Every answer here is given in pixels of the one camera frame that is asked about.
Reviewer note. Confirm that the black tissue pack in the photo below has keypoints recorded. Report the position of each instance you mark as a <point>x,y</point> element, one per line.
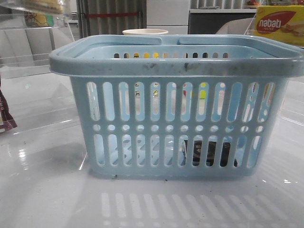
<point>210,154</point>

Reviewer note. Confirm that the packaged bread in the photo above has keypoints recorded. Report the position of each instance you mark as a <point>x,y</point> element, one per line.
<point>53,7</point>

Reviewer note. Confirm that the light blue plastic basket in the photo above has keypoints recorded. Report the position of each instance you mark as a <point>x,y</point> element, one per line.
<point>139,97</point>

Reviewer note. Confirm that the yellow popcorn paper cup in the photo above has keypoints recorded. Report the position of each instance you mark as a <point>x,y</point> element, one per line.
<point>145,31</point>

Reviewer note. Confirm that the white cabinet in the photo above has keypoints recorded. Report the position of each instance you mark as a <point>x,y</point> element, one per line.
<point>170,15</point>

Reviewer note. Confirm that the clear acrylic left shelf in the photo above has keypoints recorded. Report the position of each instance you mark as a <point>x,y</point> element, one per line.
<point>32,92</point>

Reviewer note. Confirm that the maroon biscuit packet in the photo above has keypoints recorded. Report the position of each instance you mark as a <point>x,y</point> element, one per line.
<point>7,122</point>

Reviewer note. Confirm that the yellow snack bag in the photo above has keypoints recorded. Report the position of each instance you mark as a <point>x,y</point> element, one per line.
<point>33,19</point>

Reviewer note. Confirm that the plate of fruit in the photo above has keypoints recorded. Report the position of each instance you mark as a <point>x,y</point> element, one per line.
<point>252,3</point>

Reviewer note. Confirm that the yellow nabati wafer box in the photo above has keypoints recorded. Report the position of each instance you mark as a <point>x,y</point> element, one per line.
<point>281,23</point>

